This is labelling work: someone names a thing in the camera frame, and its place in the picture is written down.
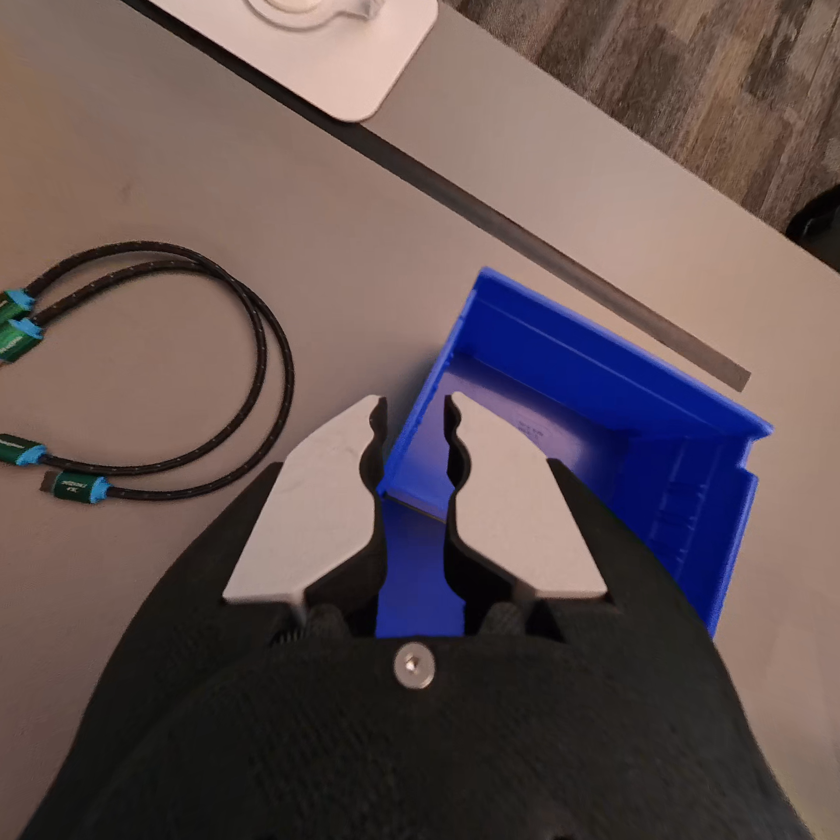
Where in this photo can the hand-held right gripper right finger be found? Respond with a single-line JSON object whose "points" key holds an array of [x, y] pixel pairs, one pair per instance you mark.
{"points": [[518, 525]]}

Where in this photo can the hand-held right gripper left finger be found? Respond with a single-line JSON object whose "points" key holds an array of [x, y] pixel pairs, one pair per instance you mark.
{"points": [[308, 518]]}

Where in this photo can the blue plastic bin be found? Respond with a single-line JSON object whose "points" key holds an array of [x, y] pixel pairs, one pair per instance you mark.
{"points": [[590, 367]]}

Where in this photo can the black round object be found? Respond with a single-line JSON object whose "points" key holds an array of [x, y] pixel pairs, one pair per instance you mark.
{"points": [[814, 229]]}

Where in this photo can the white metal stand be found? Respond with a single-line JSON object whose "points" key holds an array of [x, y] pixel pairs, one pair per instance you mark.
{"points": [[328, 52]]}

